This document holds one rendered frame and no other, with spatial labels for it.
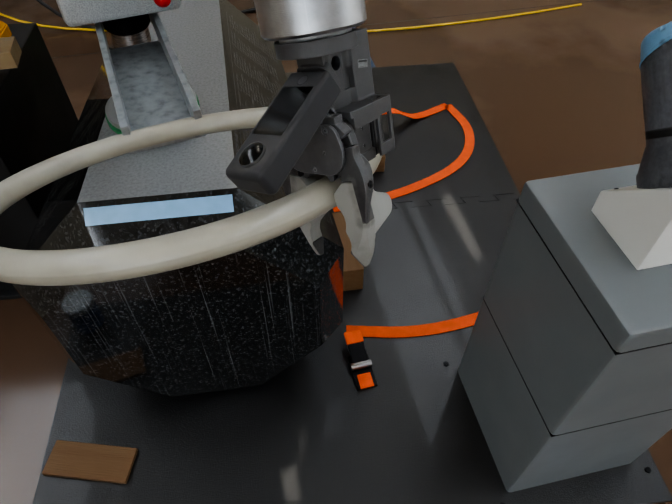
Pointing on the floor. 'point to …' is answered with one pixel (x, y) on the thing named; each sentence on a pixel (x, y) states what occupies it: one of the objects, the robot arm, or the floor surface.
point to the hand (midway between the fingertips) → (336, 251)
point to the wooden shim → (90, 461)
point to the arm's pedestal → (569, 340)
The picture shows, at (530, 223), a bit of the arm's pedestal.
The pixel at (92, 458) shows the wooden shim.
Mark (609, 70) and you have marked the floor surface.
